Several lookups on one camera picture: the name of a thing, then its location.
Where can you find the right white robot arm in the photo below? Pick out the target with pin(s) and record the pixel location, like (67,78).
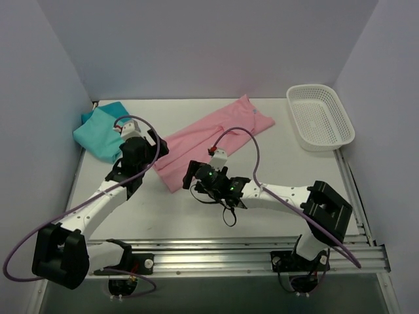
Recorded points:
(325,211)

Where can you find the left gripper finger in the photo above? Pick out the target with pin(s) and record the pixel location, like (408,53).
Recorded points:
(152,139)
(161,149)

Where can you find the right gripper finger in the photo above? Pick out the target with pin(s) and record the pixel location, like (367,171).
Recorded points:
(191,170)
(223,172)

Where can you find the pink t shirt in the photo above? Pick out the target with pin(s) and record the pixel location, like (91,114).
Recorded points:
(193,141)

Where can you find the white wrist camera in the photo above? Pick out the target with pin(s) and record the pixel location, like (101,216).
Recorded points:
(218,158)
(128,130)

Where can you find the teal folded t shirt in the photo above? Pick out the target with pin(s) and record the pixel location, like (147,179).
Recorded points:
(96,134)

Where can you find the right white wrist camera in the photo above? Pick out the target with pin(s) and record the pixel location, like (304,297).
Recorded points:
(218,158)

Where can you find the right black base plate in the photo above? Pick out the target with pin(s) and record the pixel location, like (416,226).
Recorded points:
(288,261)

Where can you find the white plastic basket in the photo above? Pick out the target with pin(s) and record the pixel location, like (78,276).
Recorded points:
(318,118)

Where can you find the aluminium rail frame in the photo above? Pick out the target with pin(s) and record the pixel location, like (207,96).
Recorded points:
(196,257)

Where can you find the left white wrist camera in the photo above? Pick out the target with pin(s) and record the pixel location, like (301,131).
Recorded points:
(128,130)

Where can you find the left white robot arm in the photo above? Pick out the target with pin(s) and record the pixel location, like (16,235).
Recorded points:
(61,253)

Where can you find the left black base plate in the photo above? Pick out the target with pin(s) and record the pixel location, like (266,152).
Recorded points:
(141,264)

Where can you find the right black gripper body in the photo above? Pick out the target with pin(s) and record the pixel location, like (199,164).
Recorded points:
(190,174)

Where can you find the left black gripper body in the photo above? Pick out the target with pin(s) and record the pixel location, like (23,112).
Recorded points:
(157,144)

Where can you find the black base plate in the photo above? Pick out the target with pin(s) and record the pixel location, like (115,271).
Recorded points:
(141,264)
(288,261)

